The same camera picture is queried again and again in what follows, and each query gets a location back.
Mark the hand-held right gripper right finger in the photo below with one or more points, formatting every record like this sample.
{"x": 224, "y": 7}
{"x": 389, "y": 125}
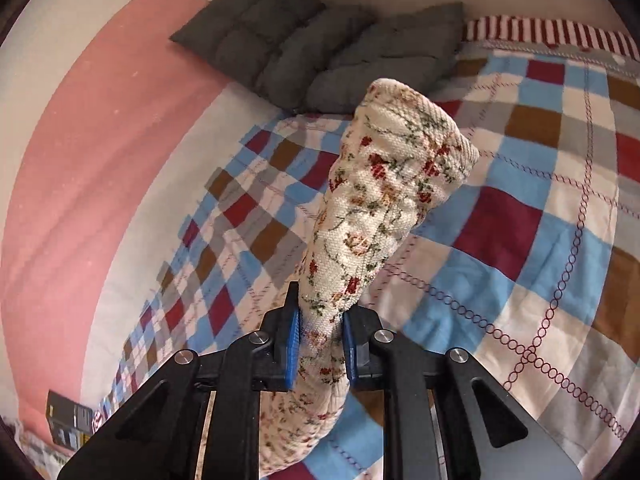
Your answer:
{"x": 350, "y": 355}

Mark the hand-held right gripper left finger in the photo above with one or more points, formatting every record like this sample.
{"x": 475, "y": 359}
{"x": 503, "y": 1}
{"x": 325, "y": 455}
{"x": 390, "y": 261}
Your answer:
{"x": 288, "y": 350}

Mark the cream floral knit garment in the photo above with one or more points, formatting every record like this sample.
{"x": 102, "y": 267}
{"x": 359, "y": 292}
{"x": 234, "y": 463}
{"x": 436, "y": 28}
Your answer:
{"x": 370, "y": 200}

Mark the small red white striped cloth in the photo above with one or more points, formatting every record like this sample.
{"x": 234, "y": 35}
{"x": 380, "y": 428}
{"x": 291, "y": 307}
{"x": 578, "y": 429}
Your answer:
{"x": 99, "y": 412}

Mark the checkered patchwork blanket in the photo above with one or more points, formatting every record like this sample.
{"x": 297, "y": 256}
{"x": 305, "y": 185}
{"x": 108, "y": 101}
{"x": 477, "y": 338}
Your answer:
{"x": 500, "y": 220}

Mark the black cardboard box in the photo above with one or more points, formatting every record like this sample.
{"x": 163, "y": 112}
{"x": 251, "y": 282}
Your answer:
{"x": 67, "y": 417}

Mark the grey tufted cushion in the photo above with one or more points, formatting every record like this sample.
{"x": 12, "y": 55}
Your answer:
{"x": 310, "y": 45}
{"x": 240, "y": 25}
{"x": 395, "y": 55}

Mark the red white striped pillow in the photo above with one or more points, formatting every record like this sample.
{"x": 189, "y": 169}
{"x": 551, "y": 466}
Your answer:
{"x": 545, "y": 32}

